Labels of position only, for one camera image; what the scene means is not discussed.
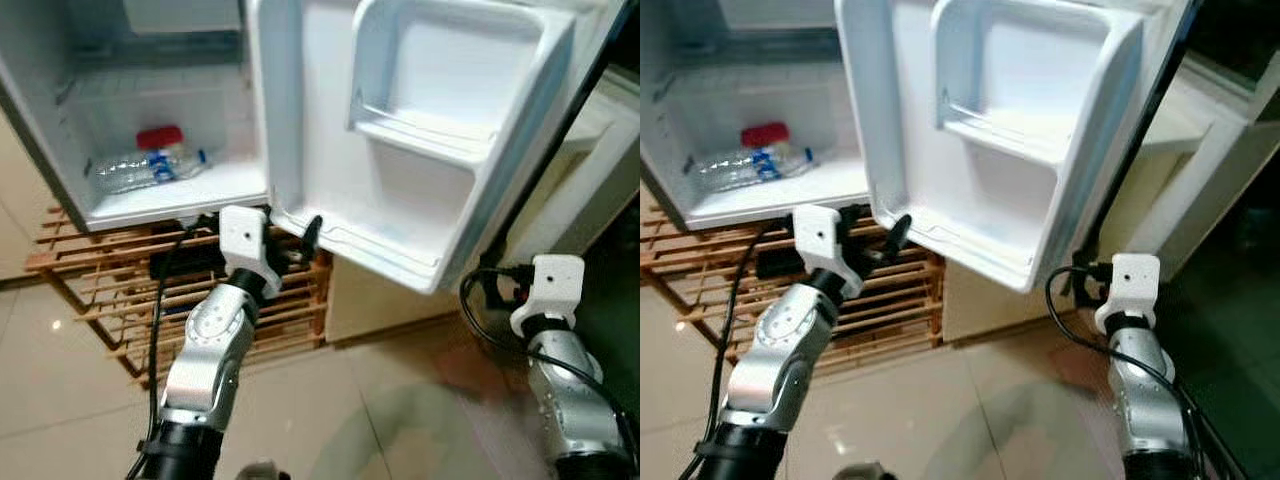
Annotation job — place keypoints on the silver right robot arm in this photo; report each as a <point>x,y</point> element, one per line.
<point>575,400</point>
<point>1150,400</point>

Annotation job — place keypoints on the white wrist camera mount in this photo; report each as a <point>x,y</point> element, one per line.
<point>1135,280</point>
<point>243,235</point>
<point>820,235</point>
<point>555,285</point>

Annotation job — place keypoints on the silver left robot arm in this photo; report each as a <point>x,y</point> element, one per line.
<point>215,340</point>
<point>790,340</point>

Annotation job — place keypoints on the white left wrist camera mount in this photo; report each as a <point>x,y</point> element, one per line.
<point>243,235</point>
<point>820,235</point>

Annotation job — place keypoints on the wooden slatted rack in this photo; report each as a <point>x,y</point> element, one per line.
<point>900,300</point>
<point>100,300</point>

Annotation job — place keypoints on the dark grey mini fridge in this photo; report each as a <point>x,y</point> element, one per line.
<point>1000,200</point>
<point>420,200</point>

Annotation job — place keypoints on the clear water bottle blue label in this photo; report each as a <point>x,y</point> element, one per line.
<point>740,170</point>
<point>140,170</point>

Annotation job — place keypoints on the grey robot left leg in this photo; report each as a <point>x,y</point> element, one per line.
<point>262,471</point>
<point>860,471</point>

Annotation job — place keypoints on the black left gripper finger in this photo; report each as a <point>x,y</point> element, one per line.
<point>311,233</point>
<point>899,232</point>

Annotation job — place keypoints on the red lidded container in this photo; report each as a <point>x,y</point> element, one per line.
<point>160,137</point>
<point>765,135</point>

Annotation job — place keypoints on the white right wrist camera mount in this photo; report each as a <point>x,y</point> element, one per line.
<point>1135,280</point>
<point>555,285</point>

